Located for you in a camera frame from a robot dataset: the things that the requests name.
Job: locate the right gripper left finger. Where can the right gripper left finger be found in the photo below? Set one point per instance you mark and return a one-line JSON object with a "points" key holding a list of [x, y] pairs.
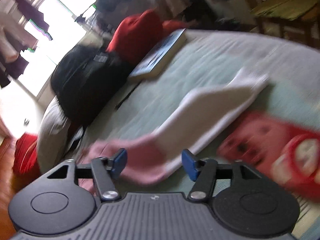
{"points": [[67, 196]]}

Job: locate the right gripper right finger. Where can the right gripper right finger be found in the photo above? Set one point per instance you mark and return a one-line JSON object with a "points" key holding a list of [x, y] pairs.
{"points": [[242, 199]]}

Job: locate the pink and white sweater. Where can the pink and white sweater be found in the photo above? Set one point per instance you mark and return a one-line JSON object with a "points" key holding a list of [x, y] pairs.
{"points": [[201, 116]]}

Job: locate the wooden chair with clothes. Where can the wooden chair with clothes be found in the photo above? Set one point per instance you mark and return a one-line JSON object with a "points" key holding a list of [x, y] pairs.
{"points": [[298, 14]]}

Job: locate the clothes rack with garments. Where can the clothes rack with garments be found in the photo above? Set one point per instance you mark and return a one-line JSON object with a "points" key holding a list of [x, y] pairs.
{"points": [[109, 14]]}

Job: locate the red quilt left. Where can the red quilt left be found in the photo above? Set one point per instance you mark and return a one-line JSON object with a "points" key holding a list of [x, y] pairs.
{"points": [[25, 157]]}

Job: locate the red quilt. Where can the red quilt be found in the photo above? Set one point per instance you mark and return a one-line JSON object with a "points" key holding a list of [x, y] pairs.
{"points": [[25, 157], [138, 34]]}

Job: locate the grey green pillow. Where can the grey green pillow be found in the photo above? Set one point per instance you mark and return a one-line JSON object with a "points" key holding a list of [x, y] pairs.
{"points": [[52, 138]]}

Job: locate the red flat case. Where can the red flat case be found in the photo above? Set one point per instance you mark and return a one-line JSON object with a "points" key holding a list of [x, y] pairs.
{"points": [[283, 151]]}

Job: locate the black backpack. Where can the black backpack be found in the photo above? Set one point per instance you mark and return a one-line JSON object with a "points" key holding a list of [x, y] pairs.
{"points": [[86, 79]]}

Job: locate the green plaid bed blanket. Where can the green plaid bed blanket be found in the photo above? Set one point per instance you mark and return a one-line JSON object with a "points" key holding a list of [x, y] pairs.
{"points": [[208, 59]]}

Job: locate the blue white book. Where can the blue white book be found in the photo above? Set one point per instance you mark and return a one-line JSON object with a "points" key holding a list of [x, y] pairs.
{"points": [[159, 56]]}

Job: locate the red quilt right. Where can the red quilt right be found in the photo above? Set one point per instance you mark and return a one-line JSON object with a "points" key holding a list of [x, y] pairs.
{"points": [[138, 34]]}

